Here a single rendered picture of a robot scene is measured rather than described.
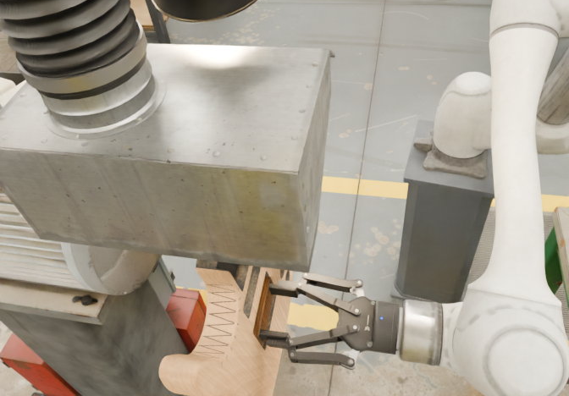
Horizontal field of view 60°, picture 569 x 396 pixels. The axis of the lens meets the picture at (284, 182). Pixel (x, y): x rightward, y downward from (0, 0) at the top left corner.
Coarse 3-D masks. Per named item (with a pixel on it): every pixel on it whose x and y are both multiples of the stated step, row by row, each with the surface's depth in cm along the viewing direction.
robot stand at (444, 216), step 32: (416, 128) 162; (416, 160) 152; (416, 192) 153; (448, 192) 147; (480, 192) 141; (416, 224) 163; (448, 224) 158; (480, 224) 155; (416, 256) 175; (448, 256) 169; (416, 288) 190; (448, 288) 183
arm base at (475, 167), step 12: (432, 132) 157; (420, 144) 152; (432, 144) 150; (432, 156) 149; (444, 156) 145; (480, 156) 144; (432, 168) 148; (444, 168) 146; (456, 168) 145; (468, 168) 144; (480, 168) 144
